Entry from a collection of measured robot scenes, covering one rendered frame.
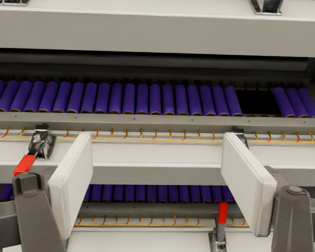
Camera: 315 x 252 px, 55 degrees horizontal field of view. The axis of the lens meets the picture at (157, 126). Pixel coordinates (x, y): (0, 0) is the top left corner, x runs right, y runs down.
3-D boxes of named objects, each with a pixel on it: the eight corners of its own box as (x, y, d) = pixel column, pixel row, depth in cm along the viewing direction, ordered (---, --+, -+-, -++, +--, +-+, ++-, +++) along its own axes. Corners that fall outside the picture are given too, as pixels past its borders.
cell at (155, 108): (160, 92, 50) (161, 120, 46) (149, 92, 50) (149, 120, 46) (161, 83, 49) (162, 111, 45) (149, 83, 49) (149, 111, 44)
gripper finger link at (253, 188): (262, 181, 13) (278, 181, 13) (223, 131, 20) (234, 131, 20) (254, 238, 14) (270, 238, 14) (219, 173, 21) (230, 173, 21)
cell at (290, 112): (282, 85, 50) (295, 112, 45) (284, 92, 51) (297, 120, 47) (270, 89, 50) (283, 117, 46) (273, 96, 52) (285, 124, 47)
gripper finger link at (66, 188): (68, 241, 14) (52, 241, 14) (93, 173, 21) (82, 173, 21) (63, 182, 13) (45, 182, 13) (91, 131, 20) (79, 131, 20)
